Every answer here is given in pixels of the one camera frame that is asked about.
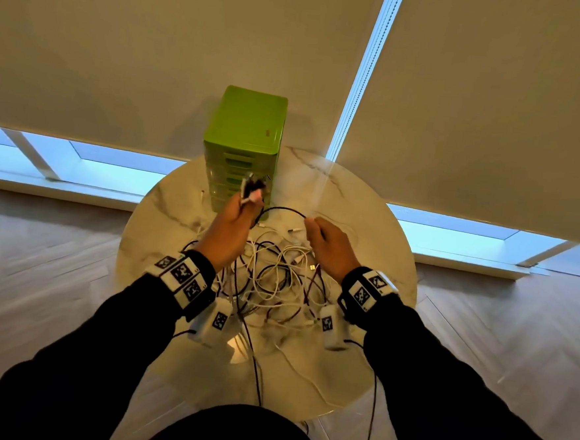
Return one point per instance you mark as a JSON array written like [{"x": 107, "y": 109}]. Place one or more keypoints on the left wrist marker band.
[{"x": 183, "y": 279}]

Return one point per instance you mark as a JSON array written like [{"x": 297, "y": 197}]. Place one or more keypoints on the wide beige roller blind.
[{"x": 158, "y": 54}]

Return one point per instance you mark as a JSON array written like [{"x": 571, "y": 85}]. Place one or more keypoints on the person's left hand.
[{"x": 227, "y": 235}]

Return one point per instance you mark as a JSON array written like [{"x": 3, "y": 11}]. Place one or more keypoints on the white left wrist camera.
[{"x": 212, "y": 322}]

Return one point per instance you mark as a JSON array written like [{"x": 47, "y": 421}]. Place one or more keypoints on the green plastic drawer cabinet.
[{"x": 246, "y": 140}]

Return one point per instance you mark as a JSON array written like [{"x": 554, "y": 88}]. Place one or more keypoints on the right wrist marker band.
[{"x": 364, "y": 294}]

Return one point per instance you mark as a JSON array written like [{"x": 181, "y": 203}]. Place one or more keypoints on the person's right hand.
[{"x": 335, "y": 253}]

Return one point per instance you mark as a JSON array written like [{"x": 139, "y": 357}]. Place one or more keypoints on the person's left forearm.
[{"x": 82, "y": 356}]

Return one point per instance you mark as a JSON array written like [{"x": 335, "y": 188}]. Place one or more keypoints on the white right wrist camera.
[{"x": 333, "y": 328}]

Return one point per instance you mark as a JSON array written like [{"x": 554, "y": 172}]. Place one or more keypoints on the person's black torso clothing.
[{"x": 235, "y": 434}]

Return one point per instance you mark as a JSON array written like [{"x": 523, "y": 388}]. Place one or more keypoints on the wrist marker band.
[
  {"x": 364, "y": 294},
  {"x": 183, "y": 279}
]

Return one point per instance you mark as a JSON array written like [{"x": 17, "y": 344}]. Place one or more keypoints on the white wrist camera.
[
  {"x": 212, "y": 322},
  {"x": 333, "y": 328}
]

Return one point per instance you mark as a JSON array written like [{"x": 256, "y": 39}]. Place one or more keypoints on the person's right fingers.
[{"x": 314, "y": 229}]

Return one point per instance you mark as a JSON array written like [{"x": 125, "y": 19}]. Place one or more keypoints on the person's right forearm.
[{"x": 447, "y": 387}]

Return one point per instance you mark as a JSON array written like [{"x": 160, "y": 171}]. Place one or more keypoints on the person's left fingers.
[{"x": 254, "y": 206}]

